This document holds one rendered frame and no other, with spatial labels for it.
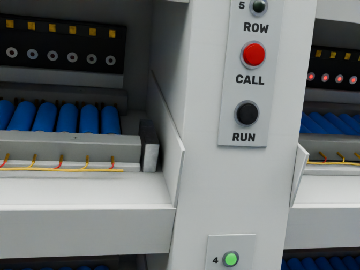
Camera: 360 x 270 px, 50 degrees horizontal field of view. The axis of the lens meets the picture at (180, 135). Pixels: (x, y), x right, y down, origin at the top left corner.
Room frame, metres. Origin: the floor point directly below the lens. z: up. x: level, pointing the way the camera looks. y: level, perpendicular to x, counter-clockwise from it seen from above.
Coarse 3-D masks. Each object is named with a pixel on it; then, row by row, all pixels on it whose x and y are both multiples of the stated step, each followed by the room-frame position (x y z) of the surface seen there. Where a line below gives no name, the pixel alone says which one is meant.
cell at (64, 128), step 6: (66, 108) 0.38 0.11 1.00; (72, 108) 0.38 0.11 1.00; (60, 114) 0.37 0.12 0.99; (66, 114) 0.36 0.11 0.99; (72, 114) 0.37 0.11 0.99; (60, 120) 0.35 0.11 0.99; (66, 120) 0.35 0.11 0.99; (72, 120) 0.36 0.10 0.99; (60, 126) 0.34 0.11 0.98; (66, 126) 0.34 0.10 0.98; (72, 126) 0.35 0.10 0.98; (66, 132) 0.33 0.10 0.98; (72, 132) 0.34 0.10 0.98
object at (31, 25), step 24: (0, 24) 0.40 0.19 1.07; (24, 24) 0.41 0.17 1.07; (48, 24) 0.41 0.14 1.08; (72, 24) 0.42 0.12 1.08; (96, 24) 0.42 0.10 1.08; (0, 48) 0.41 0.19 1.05; (24, 48) 0.41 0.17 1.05; (48, 48) 0.42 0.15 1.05; (72, 48) 0.42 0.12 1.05; (96, 48) 0.43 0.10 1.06; (120, 48) 0.43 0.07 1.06; (120, 72) 0.44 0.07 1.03
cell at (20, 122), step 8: (24, 104) 0.37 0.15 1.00; (32, 104) 0.38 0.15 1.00; (16, 112) 0.36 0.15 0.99; (24, 112) 0.35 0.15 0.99; (32, 112) 0.37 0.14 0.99; (16, 120) 0.34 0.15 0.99; (24, 120) 0.34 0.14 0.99; (32, 120) 0.36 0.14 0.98; (8, 128) 0.32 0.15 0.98; (16, 128) 0.32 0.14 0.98; (24, 128) 0.33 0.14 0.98
